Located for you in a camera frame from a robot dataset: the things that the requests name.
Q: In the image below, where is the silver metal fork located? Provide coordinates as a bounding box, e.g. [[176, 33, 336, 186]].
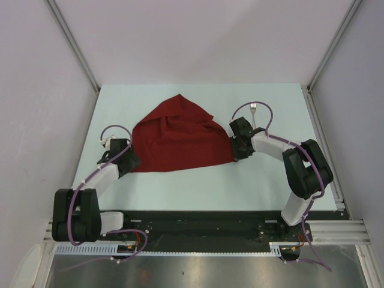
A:
[[250, 103, 257, 129]]

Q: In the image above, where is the dark red cloth napkin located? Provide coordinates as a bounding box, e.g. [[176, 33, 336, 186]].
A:
[[133, 94, 234, 173]]

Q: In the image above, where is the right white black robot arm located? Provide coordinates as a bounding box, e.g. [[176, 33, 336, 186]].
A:
[[230, 117, 334, 241]]

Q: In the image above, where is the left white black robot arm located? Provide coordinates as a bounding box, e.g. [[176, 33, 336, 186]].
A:
[[52, 138, 140, 245]]

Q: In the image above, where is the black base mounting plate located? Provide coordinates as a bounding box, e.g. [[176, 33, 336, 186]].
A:
[[99, 211, 346, 254]]

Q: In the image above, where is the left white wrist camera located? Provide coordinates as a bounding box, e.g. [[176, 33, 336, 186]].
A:
[[100, 134, 117, 150]]

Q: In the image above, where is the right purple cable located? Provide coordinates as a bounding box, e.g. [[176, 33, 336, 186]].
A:
[[231, 101, 332, 272]]

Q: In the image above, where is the right white cable duct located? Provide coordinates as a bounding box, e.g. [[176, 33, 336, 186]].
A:
[[269, 242, 304, 256]]

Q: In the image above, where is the white cable duct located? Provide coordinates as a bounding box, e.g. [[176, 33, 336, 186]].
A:
[[269, 242, 304, 256], [56, 244, 137, 256]]

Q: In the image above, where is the left white cable duct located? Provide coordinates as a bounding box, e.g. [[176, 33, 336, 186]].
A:
[[56, 244, 137, 256]]

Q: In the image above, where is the right aluminium table rail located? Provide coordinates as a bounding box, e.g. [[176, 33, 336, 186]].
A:
[[301, 85, 347, 211]]

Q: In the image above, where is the front aluminium extrusion rail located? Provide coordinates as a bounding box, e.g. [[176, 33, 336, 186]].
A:
[[307, 220, 370, 245]]

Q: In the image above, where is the left aluminium frame post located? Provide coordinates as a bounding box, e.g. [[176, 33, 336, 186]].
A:
[[44, 0, 100, 92]]

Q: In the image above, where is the aluminium frame post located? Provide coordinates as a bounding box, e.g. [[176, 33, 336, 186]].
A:
[[44, 0, 100, 92], [307, 0, 365, 92]]

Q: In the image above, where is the right aluminium frame post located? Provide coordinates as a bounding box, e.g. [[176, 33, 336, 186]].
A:
[[307, 0, 365, 92]]

